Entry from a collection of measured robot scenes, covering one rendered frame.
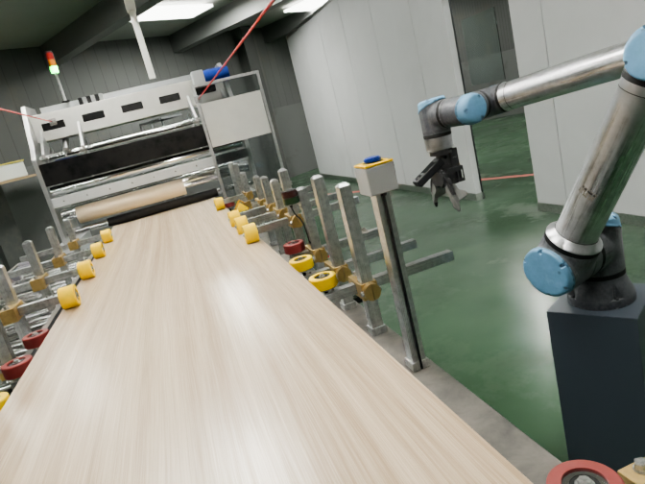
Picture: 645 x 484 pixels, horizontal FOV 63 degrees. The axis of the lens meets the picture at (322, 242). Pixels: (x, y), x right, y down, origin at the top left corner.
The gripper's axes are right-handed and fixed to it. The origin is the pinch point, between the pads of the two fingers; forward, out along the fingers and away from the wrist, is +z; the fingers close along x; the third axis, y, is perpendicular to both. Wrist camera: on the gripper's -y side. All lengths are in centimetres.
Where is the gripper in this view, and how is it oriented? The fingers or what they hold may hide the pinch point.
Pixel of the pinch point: (445, 209)
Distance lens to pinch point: 182.2
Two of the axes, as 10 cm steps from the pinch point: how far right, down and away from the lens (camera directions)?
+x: -3.0, -1.6, 9.4
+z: 2.4, 9.4, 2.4
